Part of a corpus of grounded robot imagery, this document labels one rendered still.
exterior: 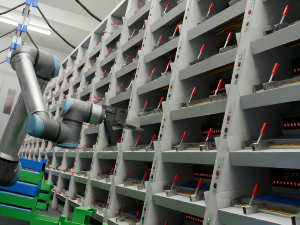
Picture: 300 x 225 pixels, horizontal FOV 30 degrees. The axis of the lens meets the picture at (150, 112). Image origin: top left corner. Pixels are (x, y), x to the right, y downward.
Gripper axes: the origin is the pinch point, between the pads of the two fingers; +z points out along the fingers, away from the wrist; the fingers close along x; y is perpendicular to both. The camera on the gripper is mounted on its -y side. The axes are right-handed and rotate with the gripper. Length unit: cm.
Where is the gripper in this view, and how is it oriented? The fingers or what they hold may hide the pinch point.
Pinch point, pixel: (140, 130)
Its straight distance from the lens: 254.7
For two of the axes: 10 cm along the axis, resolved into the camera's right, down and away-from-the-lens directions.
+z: 9.3, 2.4, 2.7
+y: 2.1, -9.7, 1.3
